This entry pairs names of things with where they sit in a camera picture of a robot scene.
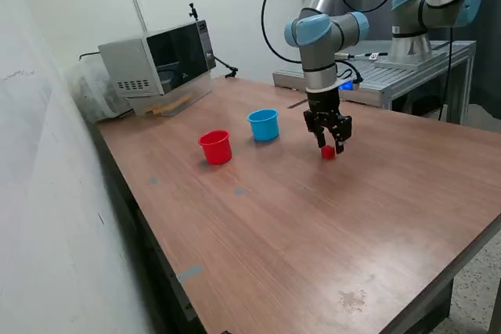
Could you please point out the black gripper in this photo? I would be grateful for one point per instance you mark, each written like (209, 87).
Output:
(323, 100)

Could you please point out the red wooden cube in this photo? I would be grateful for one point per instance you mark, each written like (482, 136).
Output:
(328, 153)

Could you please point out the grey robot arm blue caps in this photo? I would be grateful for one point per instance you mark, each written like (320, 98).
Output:
(317, 48)

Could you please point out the thin dark strip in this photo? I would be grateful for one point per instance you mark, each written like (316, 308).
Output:
(297, 104)

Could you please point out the slotted aluminium robot table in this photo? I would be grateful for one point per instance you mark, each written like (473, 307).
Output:
(375, 80)

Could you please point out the blue plastic cup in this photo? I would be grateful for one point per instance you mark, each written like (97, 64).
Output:
(264, 128)

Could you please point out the white warning tag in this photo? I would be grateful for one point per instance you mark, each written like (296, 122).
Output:
(374, 56)

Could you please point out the aluminium robot mounting plate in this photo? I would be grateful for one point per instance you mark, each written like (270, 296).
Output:
(395, 65)

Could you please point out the red plastic cup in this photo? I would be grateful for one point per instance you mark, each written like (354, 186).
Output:
(215, 150)

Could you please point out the clear acrylic stand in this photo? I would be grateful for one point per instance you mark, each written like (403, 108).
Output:
(201, 89)

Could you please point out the wooden slat stack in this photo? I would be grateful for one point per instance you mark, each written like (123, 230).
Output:
(168, 106)

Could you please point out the grey tape strip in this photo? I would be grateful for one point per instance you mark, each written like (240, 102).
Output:
(189, 273)

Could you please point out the silver microwave oven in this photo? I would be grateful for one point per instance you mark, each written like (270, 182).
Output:
(129, 64)

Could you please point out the white thin rod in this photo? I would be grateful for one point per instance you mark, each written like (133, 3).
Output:
(139, 15)

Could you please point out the grey plastic bag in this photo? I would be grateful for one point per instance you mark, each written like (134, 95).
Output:
(92, 95)

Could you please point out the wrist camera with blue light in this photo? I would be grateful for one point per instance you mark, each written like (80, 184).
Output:
(347, 85)

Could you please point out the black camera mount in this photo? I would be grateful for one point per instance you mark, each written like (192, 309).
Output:
(192, 11)

